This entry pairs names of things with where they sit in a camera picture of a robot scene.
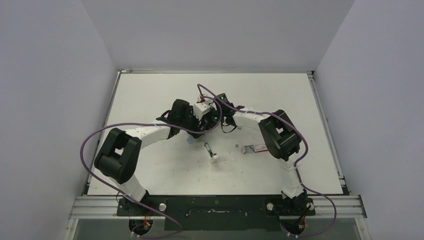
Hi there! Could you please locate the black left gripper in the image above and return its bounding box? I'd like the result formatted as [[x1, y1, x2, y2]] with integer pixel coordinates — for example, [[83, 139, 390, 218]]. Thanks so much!
[[179, 106, 207, 138]]

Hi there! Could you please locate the light blue stapler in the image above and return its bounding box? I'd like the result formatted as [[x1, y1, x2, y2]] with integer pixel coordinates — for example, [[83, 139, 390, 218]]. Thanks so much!
[[186, 134, 196, 145]]

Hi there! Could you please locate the red white staple box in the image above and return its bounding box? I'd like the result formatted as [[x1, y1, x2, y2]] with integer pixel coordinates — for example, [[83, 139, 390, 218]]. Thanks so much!
[[242, 143, 268, 155]]

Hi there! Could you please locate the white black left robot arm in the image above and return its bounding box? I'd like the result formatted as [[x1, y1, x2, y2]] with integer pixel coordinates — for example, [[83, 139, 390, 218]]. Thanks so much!
[[94, 99, 220, 216]]

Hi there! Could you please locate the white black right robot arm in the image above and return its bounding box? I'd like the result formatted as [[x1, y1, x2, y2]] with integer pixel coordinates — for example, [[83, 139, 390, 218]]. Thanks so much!
[[214, 93, 309, 215]]

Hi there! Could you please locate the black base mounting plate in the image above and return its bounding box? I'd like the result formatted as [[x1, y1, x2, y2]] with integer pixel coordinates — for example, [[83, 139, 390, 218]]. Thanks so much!
[[116, 194, 316, 232]]

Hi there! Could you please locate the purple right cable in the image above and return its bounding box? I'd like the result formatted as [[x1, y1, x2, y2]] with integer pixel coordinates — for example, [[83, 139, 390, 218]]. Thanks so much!
[[196, 83, 338, 239]]

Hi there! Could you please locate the purple cable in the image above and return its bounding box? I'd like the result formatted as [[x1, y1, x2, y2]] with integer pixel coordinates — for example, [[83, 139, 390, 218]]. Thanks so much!
[[79, 96, 223, 240], [196, 83, 338, 239]]

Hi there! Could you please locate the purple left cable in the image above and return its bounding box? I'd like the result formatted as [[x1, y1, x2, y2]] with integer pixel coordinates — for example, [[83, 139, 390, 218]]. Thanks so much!
[[79, 96, 223, 240]]

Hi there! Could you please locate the aluminium front rail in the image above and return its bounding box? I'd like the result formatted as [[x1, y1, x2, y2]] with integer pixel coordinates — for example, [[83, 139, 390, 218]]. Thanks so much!
[[68, 195, 367, 220]]

